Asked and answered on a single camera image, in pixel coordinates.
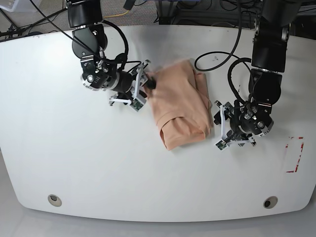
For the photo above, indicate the red tape rectangle marking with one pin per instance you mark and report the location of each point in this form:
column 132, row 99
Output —
column 293, row 153

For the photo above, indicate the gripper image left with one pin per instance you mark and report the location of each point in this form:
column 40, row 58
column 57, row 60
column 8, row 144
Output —
column 126, row 84

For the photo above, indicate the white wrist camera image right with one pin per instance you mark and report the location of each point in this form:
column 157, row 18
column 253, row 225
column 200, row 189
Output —
column 232, row 139

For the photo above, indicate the clear plastic storage box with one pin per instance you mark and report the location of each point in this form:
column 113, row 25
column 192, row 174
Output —
column 17, row 6

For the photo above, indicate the black equipment base on floor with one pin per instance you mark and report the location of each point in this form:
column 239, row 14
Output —
column 197, row 12

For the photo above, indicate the right table cable grommet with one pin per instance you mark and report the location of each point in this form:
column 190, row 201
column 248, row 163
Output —
column 270, row 202

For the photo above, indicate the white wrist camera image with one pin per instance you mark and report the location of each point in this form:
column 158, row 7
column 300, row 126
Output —
column 138, row 93
column 232, row 139

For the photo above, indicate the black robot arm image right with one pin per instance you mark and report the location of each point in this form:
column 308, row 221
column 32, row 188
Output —
column 244, row 119

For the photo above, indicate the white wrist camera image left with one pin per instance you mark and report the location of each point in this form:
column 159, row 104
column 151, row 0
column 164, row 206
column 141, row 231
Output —
column 138, row 93

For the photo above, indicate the table cable grommet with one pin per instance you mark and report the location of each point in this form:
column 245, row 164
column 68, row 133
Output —
column 270, row 202
column 54, row 200

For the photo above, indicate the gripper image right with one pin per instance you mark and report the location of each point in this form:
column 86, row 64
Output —
column 231, row 123

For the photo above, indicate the left table cable grommet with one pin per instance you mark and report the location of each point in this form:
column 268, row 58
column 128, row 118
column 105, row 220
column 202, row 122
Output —
column 54, row 200

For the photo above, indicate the peach T-shirt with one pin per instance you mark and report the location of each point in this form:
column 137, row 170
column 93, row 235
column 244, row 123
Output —
column 180, row 104

